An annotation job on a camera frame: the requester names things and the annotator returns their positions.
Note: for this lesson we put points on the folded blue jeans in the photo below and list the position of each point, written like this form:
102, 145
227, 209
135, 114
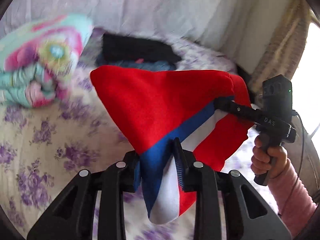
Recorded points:
150, 66

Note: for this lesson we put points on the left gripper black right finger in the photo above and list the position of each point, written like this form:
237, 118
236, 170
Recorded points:
227, 205

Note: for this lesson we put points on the pink sleeved right forearm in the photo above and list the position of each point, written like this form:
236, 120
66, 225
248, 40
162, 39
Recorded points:
295, 205

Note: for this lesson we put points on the beige brick pattern curtain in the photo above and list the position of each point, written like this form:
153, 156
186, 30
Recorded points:
286, 46

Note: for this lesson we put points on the folded black pants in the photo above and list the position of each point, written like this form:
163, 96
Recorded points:
117, 48

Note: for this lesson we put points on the folded floral colourful blanket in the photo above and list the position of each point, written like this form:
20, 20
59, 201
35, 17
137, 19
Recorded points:
39, 58

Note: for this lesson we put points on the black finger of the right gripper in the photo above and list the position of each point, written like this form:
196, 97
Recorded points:
241, 111

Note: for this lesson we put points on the right hand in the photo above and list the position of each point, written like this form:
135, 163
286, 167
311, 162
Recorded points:
272, 160

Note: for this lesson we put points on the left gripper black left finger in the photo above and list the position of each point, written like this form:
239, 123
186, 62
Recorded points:
91, 205

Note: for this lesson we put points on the window with metal frame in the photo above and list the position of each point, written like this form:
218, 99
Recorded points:
306, 85

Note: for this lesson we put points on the purple floral bed sheet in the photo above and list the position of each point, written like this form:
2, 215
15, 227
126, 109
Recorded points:
43, 149

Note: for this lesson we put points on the red striped track pants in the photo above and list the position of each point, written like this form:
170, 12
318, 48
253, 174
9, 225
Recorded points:
151, 109

